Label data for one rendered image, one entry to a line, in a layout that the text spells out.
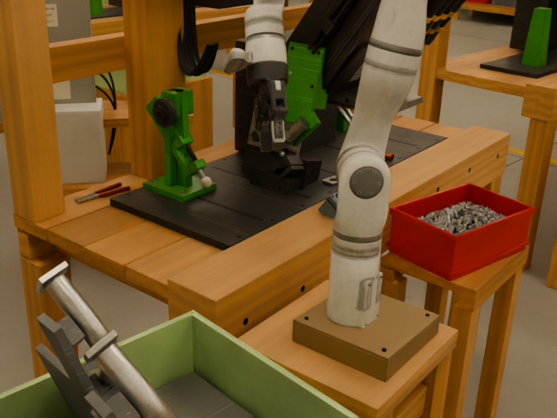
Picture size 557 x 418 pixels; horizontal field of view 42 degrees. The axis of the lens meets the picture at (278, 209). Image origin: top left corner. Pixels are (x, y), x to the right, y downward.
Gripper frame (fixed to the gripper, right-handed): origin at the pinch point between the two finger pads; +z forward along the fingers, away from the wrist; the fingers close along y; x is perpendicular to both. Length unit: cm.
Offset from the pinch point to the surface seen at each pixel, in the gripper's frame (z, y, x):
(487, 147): -12, 86, -95
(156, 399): 35, -43, 26
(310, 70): -29, 55, -26
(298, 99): -22, 59, -23
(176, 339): 33.2, 3.3, 18.8
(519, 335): 57, 145, -136
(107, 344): 29, -42, 31
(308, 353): 38.4, 7.9, -6.2
